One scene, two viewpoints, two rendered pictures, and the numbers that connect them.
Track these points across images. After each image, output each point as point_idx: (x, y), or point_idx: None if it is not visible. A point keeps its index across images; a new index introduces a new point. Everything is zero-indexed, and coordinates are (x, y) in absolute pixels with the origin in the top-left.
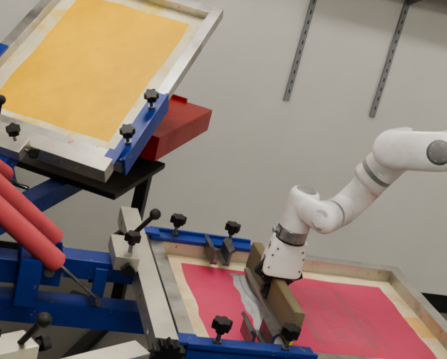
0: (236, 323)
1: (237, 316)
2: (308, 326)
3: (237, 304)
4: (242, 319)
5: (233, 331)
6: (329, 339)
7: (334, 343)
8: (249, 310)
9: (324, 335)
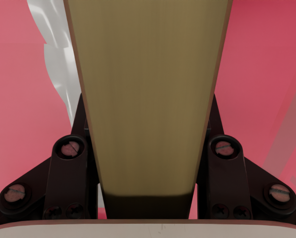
0: (16, 149)
1: (15, 120)
2: (274, 137)
3: (11, 38)
4: (34, 131)
5: (11, 180)
6: None
7: None
8: (63, 87)
9: None
